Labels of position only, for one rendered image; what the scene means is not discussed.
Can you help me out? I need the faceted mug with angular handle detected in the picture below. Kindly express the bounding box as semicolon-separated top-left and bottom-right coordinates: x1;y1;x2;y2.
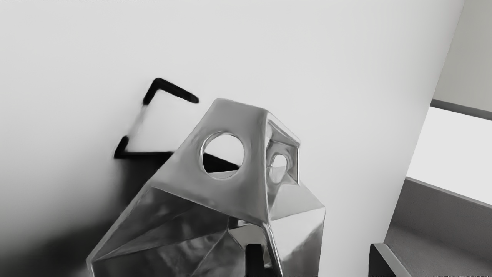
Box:
86;98;326;277

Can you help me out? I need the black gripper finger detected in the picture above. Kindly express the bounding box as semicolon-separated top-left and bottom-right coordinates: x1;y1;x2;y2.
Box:
246;243;266;277

